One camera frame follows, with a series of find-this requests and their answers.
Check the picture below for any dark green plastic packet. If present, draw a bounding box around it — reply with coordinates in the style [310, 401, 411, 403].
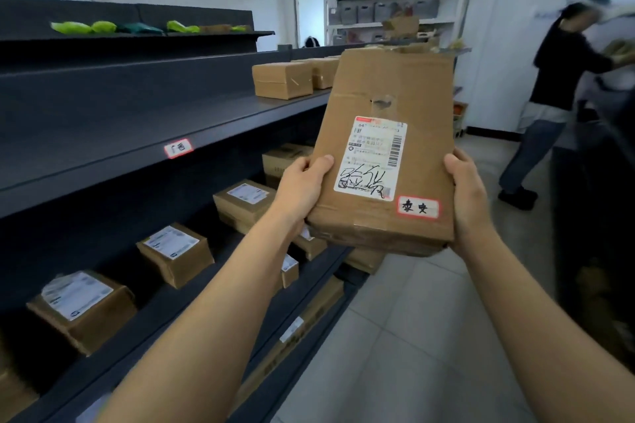
[116, 22, 165, 36]

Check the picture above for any small cardboard box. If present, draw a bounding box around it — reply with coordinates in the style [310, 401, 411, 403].
[292, 226, 328, 262]
[280, 253, 300, 289]

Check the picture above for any dark grey shelf unit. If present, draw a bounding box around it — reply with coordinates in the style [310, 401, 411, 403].
[0, 0, 449, 423]

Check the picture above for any person's right hand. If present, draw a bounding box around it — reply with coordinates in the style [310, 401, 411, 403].
[444, 147, 490, 260]

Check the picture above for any person's left hand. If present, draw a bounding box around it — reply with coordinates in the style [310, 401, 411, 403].
[271, 154, 336, 241]

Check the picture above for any plain taped cardboard box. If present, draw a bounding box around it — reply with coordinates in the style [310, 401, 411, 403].
[292, 56, 341, 91]
[251, 62, 315, 100]

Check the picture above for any person's left forearm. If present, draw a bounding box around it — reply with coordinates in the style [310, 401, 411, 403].
[96, 212, 304, 423]

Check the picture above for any person's right forearm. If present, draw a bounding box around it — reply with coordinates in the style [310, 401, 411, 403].
[450, 225, 635, 423]

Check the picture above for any long flat cardboard box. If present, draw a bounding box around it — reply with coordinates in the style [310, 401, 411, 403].
[232, 276, 346, 411]

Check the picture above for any large cardboard parcel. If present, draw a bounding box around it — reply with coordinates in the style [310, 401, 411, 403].
[304, 44, 456, 258]

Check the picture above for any cardboard box with white label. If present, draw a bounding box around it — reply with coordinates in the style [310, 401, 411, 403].
[261, 142, 315, 190]
[26, 269, 139, 357]
[213, 179, 277, 236]
[136, 223, 215, 290]

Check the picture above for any white shelf edge label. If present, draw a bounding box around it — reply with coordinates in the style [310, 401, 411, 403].
[279, 317, 305, 344]

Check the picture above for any red-bordered shelf label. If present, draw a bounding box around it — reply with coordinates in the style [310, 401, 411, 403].
[164, 138, 194, 160]

